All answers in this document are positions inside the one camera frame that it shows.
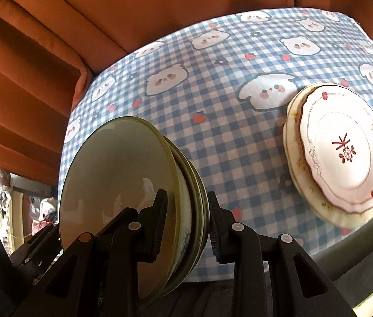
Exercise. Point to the pink cloth bundle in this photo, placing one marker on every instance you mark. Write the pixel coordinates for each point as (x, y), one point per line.
(42, 214)

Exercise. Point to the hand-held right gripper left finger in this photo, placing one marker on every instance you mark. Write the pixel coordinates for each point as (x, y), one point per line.
(156, 224)

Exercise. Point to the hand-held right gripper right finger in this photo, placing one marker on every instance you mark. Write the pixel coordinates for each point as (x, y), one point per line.
(214, 228)

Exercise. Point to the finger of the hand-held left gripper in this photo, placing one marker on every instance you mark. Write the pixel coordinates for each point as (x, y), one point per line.
(37, 246)
(46, 265)

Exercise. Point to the green-rimmed floral bowl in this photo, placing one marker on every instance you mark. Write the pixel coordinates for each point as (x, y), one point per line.
(199, 191)
(207, 201)
(113, 171)

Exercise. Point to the scalloped yellow floral plate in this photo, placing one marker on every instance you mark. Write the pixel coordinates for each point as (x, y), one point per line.
(338, 219)

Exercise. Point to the blue checkered bear tablecloth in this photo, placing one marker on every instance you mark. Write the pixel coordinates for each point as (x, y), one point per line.
(206, 89)

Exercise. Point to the white plate red pattern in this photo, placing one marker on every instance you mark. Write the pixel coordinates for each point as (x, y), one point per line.
(345, 171)

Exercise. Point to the orange-brown curtain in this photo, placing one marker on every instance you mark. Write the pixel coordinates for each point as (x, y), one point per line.
(74, 39)

